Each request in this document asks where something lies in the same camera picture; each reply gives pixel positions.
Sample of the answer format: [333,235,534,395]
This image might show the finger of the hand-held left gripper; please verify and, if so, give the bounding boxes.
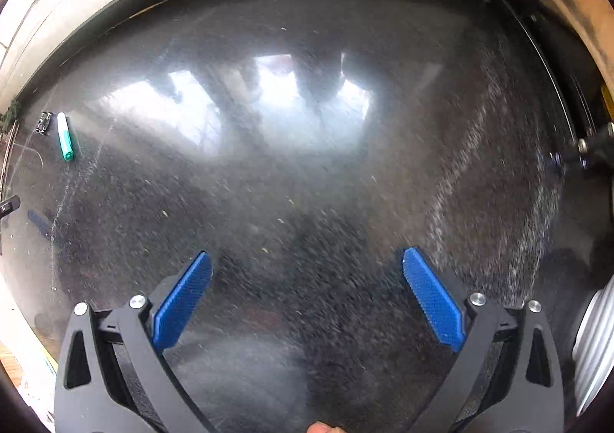
[551,122,614,175]

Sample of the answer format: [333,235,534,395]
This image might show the ribbed silver metal part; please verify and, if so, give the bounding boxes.
[573,277,614,417]

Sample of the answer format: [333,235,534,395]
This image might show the green and white marker pen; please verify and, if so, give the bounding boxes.
[56,111,76,161]

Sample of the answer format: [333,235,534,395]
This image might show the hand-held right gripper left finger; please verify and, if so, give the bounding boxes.
[54,251,218,433]

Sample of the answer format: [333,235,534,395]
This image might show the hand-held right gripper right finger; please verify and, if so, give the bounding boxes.
[402,248,565,433]

